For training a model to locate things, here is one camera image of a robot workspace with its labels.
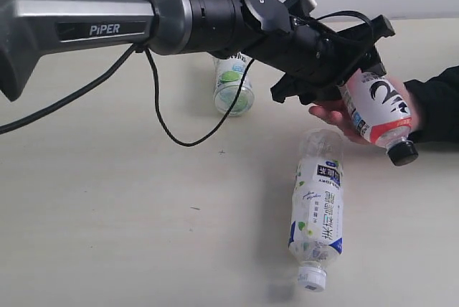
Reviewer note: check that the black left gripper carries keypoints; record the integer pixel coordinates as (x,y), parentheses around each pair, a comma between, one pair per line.
(314,57)

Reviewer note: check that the pink drink bottle black cap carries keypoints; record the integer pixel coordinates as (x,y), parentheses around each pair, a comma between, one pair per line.
(380,115)

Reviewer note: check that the green lime label bottle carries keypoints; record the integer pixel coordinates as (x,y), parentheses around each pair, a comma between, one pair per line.
(228,75)

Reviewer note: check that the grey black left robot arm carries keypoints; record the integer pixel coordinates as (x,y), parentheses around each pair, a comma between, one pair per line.
(31,29)

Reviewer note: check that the clear bottle blue white label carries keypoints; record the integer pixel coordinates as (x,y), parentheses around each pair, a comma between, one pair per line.
(316,224)

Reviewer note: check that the person's open hand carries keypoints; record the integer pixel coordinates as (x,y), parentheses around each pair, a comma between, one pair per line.
(335,113)

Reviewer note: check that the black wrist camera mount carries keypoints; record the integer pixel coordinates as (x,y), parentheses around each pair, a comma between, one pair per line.
(344,13)

